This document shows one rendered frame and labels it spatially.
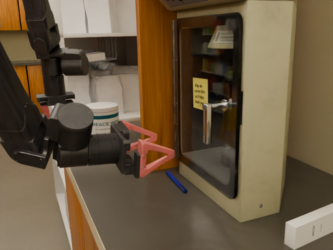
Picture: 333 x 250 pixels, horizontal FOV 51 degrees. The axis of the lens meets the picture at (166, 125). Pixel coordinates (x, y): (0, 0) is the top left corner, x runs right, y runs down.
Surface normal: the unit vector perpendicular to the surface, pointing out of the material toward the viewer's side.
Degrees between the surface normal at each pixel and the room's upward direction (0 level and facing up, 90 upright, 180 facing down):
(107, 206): 0
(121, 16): 94
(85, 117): 37
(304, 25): 90
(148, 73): 90
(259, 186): 90
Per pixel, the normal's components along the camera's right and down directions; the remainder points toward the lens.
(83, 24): 0.09, 0.36
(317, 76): -0.92, 0.12
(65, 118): 0.25, -0.64
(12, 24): 0.40, 0.22
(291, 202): -0.02, -0.97
